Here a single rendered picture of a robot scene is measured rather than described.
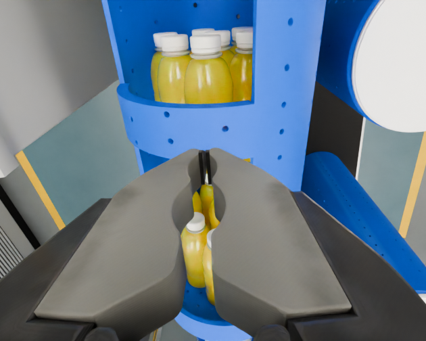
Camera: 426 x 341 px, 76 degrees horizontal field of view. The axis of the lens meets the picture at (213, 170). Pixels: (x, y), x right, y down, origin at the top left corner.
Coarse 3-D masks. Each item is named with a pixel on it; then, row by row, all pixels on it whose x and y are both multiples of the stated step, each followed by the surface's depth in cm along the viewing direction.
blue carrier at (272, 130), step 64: (128, 0) 41; (192, 0) 47; (256, 0) 24; (320, 0) 29; (128, 64) 42; (256, 64) 27; (128, 128) 36; (192, 128) 30; (256, 128) 31; (192, 320) 51
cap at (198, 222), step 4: (196, 212) 56; (196, 216) 56; (200, 216) 56; (192, 220) 55; (196, 220) 55; (200, 220) 55; (204, 220) 55; (188, 224) 54; (192, 224) 54; (196, 224) 54; (200, 224) 54; (204, 224) 56; (188, 228) 55; (192, 228) 54; (196, 228) 54; (200, 228) 55
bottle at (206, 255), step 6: (204, 252) 52; (210, 252) 51; (204, 258) 52; (210, 258) 51; (204, 264) 52; (210, 264) 51; (204, 270) 54; (210, 270) 52; (204, 276) 55; (210, 276) 53; (210, 282) 54; (210, 288) 55; (210, 294) 57; (210, 300) 58
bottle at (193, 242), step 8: (184, 232) 56; (192, 232) 55; (200, 232) 55; (184, 240) 56; (192, 240) 55; (200, 240) 55; (184, 248) 57; (192, 248) 55; (200, 248) 55; (184, 256) 59; (192, 256) 57; (200, 256) 56; (192, 264) 58; (200, 264) 58; (192, 272) 59; (200, 272) 59; (192, 280) 61; (200, 280) 60
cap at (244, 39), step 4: (240, 32) 36; (244, 32) 35; (248, 32) 35; (252, 32) 35; (236, 36) 36; (240, 36) 36; (244, 36) 35; (248, 36) 35; (252, 36) 35; (236, 40) 37; (240, 40) 36; (244, 40) 35; (248, 40) 35; (252, 40) 35; (240, 44) 36; (244, 44) 36; (248, 44) 36; (252, 44) 36
